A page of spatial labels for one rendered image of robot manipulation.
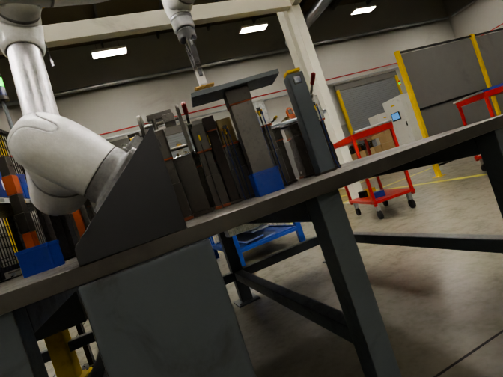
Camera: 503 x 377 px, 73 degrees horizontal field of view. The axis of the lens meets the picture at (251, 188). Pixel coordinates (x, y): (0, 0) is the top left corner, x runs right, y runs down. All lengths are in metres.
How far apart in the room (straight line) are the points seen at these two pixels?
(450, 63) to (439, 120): 1.02
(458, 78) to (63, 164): 6.27
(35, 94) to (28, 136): 0.35
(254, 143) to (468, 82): 5.68
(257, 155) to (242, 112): 0.19
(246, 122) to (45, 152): 0.77
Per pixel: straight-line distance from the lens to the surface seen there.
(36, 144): 0.94
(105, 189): 0.90
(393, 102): 11.96
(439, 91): 6.28
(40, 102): 1.27
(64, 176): 0.93
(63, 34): 5.28
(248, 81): 1.43
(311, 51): 5.91
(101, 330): 0.85
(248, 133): 1.40
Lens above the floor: 0.74
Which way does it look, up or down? level
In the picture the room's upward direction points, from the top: 19 degrees counter-clockwise
